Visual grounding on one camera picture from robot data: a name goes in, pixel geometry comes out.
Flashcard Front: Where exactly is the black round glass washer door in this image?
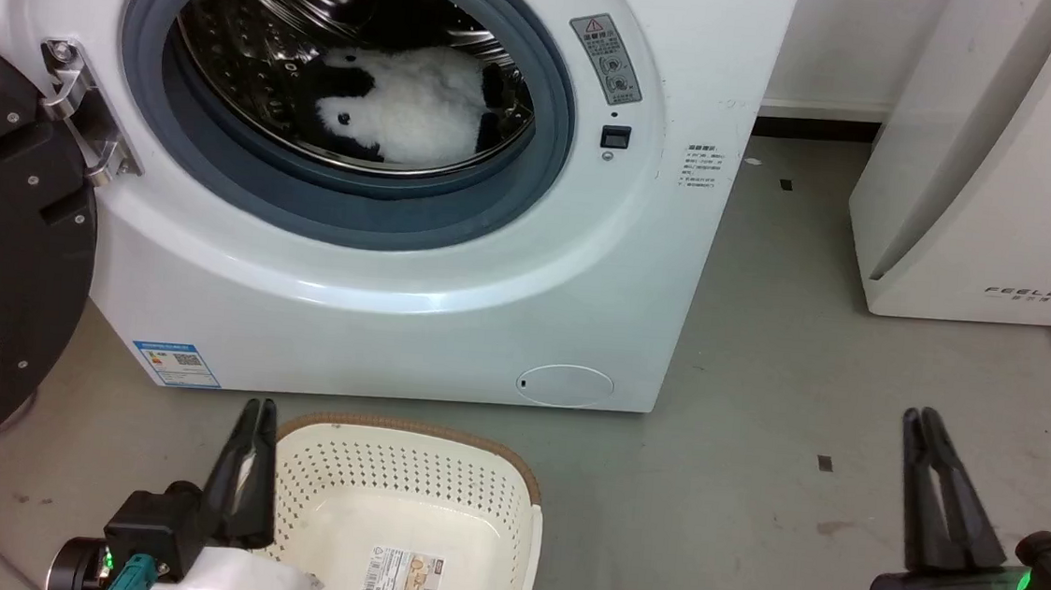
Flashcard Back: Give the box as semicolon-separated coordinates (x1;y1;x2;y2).
0;27;115;500

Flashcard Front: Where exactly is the white product label sticker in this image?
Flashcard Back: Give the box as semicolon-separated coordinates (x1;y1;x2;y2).
361;545;447;590

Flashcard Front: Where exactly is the small printed text sticker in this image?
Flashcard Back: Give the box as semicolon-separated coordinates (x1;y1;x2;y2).
680;142;722;192

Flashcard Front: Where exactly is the cream perforated laundry basket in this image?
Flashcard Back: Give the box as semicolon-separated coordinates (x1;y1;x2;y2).
251;408;553;590

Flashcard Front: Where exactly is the blue energy label sticker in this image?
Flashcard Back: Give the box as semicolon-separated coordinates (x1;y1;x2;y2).
129;339;225;392

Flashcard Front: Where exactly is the white Feelbird appliance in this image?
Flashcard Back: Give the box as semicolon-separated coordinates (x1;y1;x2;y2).
841;0;1051;330

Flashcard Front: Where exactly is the steel perforated washer drum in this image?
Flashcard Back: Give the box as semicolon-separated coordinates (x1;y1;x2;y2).
155;0;546;190

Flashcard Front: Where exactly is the grey warning sticker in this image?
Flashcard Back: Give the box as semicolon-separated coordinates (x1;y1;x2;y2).
564;11;650;109

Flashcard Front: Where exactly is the oval white filter cover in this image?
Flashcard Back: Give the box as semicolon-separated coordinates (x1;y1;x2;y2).
514;361;617;412

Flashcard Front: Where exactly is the grey rubber door gasket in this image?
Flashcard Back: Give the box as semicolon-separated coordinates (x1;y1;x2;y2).
106;0;586;267

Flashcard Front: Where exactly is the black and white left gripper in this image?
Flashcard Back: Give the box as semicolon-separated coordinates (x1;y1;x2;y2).
48;381;341;590

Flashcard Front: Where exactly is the black and white plush panda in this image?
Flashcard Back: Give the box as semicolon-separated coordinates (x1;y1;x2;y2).
310;35;513;174

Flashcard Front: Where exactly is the white front-load washing machine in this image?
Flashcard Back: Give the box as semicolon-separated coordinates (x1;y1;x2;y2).
0;0;803;437

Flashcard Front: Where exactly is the teal cable connector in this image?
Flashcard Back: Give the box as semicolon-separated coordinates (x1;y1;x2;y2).
107;552;161;590

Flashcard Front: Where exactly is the chrome door hinge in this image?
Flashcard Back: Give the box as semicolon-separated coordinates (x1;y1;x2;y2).
31;36;153;192

